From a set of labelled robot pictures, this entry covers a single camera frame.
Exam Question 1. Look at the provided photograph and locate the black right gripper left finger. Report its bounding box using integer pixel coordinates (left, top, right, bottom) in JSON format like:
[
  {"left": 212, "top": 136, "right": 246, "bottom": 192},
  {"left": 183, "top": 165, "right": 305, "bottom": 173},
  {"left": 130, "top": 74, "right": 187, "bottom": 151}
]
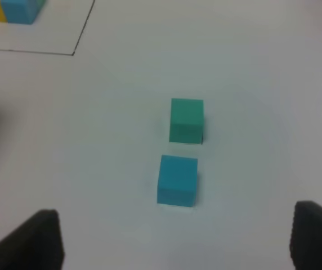
[{"left": 0, "top": 209, "right": 65, "bottom": 269}]

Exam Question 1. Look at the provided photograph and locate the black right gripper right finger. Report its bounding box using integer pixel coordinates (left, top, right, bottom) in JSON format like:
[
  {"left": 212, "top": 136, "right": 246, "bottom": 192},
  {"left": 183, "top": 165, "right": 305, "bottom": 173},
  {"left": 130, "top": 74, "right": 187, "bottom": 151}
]
[{"left": 289, "top": 201, "right": 322, "bottom": 270}]

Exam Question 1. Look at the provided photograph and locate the green block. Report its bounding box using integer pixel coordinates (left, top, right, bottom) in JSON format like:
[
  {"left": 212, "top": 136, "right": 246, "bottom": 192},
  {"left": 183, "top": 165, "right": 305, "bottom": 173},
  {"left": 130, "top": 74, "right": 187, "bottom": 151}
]
[{"left": 169, "top": 98, "right": 204, "bottom": 144}]

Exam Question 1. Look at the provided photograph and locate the blue template block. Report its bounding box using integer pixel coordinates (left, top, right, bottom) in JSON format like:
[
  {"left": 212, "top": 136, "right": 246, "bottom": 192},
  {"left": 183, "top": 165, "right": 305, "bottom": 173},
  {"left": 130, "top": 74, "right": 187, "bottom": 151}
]
[{"left": 1, "top": 0, "right": 46, "bottom": 25}]

